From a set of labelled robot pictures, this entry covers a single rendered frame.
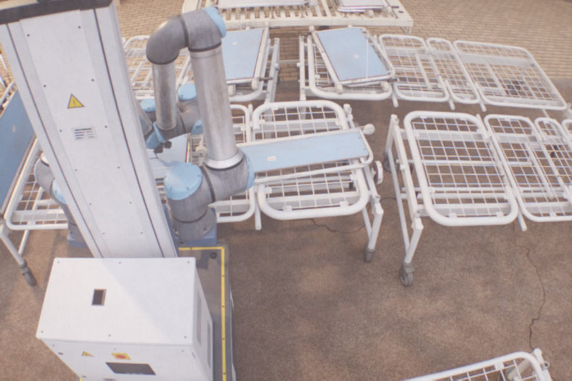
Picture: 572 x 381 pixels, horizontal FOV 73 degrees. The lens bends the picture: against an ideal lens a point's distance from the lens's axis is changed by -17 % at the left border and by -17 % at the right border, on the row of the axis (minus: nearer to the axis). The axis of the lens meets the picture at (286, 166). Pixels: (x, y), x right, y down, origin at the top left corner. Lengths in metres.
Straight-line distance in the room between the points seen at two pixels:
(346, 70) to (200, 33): 1.72
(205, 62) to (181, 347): 0.92
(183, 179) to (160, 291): 0.42
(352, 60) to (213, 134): 1.71
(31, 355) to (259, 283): 1.36
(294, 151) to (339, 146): 0.25
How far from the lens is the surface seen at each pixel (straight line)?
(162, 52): 1.48
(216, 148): 1.67
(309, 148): 2.44
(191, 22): 1.47
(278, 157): 2.38
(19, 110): 2.88
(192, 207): 1.73
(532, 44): 5.62
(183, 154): 2.41
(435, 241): 2.82
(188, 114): 1.94
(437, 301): 2.58
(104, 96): 1.30
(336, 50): 3.27
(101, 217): 1.68
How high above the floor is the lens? 2.15
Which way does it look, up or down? 44 degrees down
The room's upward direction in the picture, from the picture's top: straight up
